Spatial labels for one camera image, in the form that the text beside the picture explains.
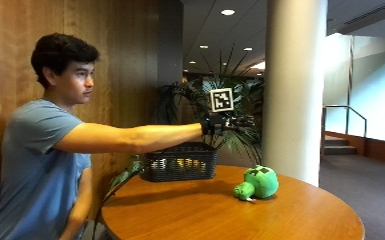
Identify potted palm plant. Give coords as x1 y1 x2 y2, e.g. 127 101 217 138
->
155 43 267 166

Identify white marker cube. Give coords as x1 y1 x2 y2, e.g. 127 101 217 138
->
208 87 236 113

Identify white round column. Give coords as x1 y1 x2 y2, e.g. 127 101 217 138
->
261 0 329 188

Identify yellow item in basket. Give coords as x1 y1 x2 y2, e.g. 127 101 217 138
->
173 157 203 170

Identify green plush toy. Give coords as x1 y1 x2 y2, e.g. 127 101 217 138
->
232 164 280 203

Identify black plastic basket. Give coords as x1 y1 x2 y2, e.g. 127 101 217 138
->
139 141 220 183

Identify stair steps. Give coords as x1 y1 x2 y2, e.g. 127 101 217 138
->
322 134 358 156

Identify metal stair handrail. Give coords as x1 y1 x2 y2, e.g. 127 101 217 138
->
320 104 369 158

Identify green leafy plant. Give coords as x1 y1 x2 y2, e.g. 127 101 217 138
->
108 155 147 192

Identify the person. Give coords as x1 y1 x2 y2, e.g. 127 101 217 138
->
0 32 204 240

